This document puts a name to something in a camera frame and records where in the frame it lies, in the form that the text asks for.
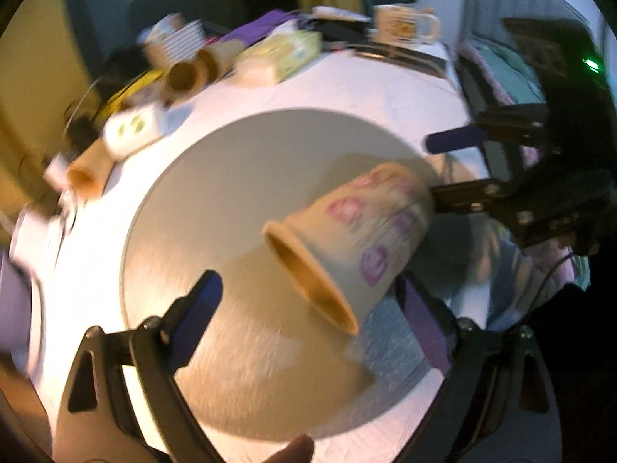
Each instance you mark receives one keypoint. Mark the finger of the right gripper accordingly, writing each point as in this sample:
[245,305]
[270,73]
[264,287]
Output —
[455,139]
[467,197]

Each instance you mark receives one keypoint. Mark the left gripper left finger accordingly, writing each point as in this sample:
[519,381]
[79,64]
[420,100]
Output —
[159,347]

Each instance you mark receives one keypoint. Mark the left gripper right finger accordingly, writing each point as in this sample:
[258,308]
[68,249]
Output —
[457,351]

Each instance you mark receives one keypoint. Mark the paper cup purple print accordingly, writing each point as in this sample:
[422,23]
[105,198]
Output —
[344,250]

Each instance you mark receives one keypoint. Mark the brown paper cup leftmost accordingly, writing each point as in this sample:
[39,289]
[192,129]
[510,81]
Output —
[89,172]

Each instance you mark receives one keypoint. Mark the brown paper cup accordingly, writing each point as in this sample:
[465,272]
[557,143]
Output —
[219,58]
[89,172]

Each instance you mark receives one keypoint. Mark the white paper cup green print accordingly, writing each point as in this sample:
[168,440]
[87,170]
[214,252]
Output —
[127,132]

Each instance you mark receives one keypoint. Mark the brown paper cup right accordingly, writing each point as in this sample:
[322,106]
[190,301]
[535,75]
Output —
[219,58]

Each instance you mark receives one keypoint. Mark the brown paper cup open mouth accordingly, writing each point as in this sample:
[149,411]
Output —
[184,80]

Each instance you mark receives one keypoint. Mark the round grey placemat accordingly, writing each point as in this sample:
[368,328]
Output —
[268,366]

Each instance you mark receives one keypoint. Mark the white bear mug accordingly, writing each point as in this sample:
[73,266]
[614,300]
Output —
[401,25]

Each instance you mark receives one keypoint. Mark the black wallet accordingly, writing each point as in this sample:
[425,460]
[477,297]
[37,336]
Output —
[351,32]

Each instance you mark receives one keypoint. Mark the white tube bottle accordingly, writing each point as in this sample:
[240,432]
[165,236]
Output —
[324,12]

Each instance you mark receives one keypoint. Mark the purple cloth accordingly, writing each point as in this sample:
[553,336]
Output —
[260,28]

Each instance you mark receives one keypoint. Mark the yellow bag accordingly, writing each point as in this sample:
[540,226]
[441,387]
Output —
[143,89]

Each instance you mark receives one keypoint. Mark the white plastic basket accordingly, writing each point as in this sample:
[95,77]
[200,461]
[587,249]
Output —
[181,46]

